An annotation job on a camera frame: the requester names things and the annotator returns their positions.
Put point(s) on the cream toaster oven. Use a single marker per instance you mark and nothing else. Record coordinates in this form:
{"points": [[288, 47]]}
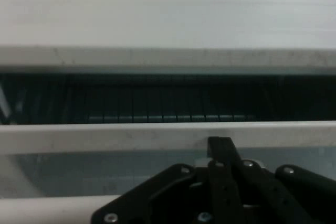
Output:
{"points": [[168, 19]]}

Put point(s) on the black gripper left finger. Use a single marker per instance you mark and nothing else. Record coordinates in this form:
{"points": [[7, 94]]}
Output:
{"points": [[162, 195]]}

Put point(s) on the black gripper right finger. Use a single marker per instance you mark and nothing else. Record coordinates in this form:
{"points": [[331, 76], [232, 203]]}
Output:
{"points": [[288, 197]]}

